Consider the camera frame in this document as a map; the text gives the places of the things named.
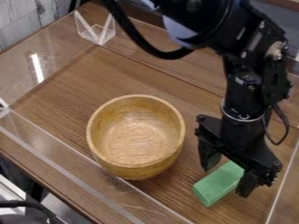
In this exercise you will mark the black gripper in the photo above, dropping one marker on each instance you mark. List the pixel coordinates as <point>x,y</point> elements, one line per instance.
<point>238,138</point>

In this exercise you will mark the green rectangular block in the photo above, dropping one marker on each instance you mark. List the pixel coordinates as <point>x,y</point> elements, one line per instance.
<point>218,183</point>

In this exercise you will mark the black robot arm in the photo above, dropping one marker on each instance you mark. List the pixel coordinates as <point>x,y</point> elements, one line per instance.
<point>252,42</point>

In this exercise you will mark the brown wooden bowl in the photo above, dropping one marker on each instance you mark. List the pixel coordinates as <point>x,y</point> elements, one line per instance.
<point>135,135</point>

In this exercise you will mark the clear acrylic corner bracket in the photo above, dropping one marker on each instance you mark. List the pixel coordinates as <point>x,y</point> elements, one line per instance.
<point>99,34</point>

